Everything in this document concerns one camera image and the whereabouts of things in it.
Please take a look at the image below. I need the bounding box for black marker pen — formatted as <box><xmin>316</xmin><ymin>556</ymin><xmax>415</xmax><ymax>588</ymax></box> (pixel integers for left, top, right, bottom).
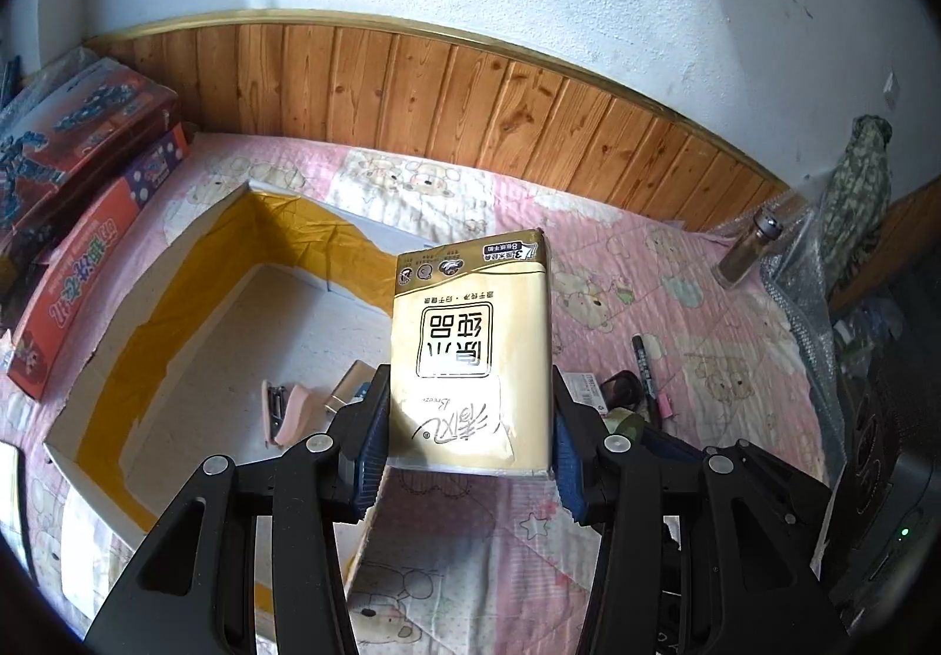
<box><xmin>632</xmin><ymin>333</ymin><xmax>663</xmax><ymax>421</ymax></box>

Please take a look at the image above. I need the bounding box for golden tissue pack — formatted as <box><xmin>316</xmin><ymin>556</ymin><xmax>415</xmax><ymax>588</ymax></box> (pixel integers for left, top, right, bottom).
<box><xmin>387</xmin><ymin>229</ymin><xmax>554</xmax><ymax>480</ymax></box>

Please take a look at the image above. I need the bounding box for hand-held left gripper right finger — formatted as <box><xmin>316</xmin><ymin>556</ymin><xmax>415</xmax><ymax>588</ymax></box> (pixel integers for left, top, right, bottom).
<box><xmin>551</xmin><ymin>368</ymin><xmax>854</xmax><ymax>655</ymax></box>

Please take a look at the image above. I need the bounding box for clear bubble wrap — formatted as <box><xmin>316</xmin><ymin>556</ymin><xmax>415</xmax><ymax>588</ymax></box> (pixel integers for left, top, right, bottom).
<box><xmin>760</xmin><ymin>206</ymin><xmax>854</xmax><ymax>480</ymax></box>

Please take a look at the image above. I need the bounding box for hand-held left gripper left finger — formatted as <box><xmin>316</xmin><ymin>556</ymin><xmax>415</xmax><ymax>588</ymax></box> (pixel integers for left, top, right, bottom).
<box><xmin>84</xmin><ymin>365</ymin><xmax>394</xmax><ymax>655</ymax></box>

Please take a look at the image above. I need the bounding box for small beige box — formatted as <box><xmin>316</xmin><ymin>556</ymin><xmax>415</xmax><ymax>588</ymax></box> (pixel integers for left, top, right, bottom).
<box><xmin>323</xmin><ymin>361</ymin><xmax>381</xmax><ymax>418</ymax></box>

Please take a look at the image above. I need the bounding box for pink stapler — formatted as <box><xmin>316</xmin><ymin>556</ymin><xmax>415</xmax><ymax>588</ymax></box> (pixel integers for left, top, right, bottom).
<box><xmin>262</xmin><ymin>379</ymin><xmax>319</xmax><ymax>447</ymax></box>

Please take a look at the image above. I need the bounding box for red box with dotted end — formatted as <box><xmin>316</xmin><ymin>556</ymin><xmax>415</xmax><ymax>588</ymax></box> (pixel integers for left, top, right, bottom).
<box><xmin>6</xmin><ymin>124</ymin><xmax>189</xmax><ymax>400</ymax></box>

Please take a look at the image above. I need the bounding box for white paper card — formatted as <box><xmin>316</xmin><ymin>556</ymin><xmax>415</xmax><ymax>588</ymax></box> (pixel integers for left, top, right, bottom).
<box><xmin>566</xmin><ymin>372</ymin><xmax>613</xmax><ymax>415</ymax></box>

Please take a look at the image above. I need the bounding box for camouflage cloth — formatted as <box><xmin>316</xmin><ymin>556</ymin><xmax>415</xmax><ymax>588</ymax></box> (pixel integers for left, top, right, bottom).
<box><xmin>819</xmin><ymin>115</ymin><xmax>895</xmax><ymax>281</ymax></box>

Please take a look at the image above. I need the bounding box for white cardboard box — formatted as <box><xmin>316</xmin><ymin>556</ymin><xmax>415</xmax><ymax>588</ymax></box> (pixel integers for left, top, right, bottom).
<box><xmin>42</xmin><ymin>181</ymin><xmax>404</xmax><ymax>634</ymax></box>

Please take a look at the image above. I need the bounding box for toy box with robot print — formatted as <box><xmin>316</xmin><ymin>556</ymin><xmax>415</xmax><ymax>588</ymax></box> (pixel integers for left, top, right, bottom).
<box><xmin>0</xmin><ymin>58</ymin><xmax>182</xmax><ymax>259</ymax></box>

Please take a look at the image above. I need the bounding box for dark glossy object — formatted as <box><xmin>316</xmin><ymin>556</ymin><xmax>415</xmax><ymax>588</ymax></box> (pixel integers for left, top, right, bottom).
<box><xmin>601</xmin><ymin>370</ymin><xmax>649</xmax><ymax>418</ymax></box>

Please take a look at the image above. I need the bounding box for glass bottle with metal cap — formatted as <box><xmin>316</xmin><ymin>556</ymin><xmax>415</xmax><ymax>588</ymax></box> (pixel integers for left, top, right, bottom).
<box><xmin>718</xmin><ymin>208</ymin><xmax>785</xmax><ymax>292</ymax></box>

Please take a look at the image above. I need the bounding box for pink bear printed blanket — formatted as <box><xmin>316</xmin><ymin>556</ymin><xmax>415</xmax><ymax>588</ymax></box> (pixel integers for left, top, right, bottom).
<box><xmin>0</xmin><ymin>129</ymin><xmax>839</xmax><ymax>655</ymax></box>

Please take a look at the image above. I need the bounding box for dark blue pouch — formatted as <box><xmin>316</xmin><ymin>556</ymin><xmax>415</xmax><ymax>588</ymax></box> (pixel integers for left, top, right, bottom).
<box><xmin>636</xmin><ymin>423</ymin><xmax>711</xmax><ymax>472</ymax></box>

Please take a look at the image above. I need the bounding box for black device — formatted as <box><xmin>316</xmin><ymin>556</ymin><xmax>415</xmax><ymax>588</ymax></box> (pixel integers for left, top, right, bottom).
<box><xmin>830</xmin><ymin>258</ymin><xmax>941</xmax><ymax>627</ymax></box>

